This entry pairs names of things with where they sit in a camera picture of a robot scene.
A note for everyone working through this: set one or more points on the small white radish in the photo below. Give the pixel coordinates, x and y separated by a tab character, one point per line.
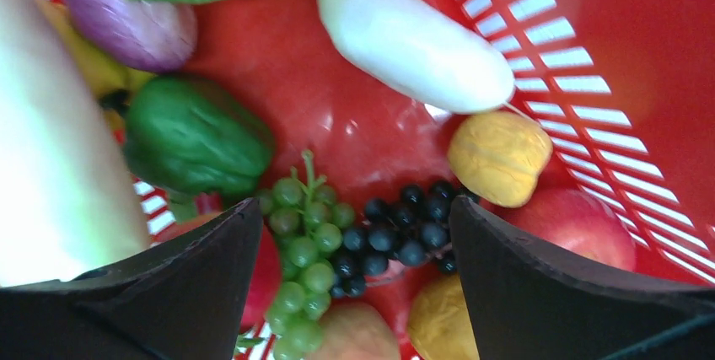
418	51

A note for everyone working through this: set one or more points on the long white radish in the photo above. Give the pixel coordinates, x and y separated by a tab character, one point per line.
68	204

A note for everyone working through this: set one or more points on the green bell pepper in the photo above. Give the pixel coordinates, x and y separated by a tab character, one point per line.
188	135

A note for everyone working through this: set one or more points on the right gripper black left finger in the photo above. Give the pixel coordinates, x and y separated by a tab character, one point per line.
182	299

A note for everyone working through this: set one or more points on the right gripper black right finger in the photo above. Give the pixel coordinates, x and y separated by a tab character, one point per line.
530	299

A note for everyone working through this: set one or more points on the green grape bunch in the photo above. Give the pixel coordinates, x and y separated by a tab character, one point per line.
299	211

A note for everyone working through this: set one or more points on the dark blue grape bunch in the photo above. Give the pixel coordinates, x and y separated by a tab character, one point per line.
412	232

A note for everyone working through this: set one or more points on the pale peach fruit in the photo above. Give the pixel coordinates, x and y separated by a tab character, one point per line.
356	331

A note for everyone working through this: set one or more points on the red plastic basket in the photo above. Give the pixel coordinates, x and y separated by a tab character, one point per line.
623	88

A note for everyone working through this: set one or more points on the yellow lemon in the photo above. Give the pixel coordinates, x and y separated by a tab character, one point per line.
499	156

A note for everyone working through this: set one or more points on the purple onion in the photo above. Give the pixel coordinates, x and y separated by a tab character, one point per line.
151	36

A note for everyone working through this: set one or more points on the red tomato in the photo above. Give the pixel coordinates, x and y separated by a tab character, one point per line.
576	221

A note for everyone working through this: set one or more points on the yellow mango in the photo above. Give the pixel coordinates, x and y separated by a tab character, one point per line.
439	326

